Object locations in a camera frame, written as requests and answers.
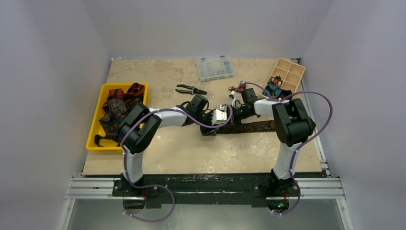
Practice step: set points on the brown floral tie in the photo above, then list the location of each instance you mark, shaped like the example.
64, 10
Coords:
115, 110

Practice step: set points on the yellow plastic bin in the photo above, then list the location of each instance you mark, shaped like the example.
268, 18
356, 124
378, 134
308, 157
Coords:
97, 129

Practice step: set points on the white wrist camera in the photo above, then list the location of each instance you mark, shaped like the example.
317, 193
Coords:
234, 100
218, 117

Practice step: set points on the black tie orange hearts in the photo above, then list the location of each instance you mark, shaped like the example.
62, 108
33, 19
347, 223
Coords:
110, 137

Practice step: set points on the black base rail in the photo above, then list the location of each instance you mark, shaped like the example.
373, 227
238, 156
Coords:
253, 189

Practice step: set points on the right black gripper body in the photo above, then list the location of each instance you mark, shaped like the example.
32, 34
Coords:
236, 114

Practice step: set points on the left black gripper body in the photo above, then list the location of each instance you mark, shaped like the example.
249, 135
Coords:
206, 119

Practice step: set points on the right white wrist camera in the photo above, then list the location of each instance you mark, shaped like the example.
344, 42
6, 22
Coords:
234, 100

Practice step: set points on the dark brown patterned tie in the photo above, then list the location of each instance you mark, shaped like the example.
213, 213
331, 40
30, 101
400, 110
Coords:
253, 127

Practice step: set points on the orange black striped tie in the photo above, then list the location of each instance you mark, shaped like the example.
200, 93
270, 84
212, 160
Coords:
129, 92

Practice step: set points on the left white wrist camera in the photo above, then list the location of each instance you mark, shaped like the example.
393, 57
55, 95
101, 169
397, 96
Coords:
218, 117

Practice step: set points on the black handled pliers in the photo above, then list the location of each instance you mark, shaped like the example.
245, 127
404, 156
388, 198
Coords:
187, 89

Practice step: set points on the dark red rolled tie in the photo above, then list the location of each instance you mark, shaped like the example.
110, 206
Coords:
285, 93

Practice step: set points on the clear plastic organizer box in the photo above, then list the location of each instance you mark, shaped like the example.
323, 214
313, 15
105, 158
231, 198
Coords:
215, 68

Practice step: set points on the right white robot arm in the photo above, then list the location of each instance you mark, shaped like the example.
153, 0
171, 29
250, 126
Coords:
293, 127

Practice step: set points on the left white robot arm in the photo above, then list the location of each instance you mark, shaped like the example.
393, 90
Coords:
139, 127

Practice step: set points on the wooden compartment tray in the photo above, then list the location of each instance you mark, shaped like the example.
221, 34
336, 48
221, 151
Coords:
286, 74

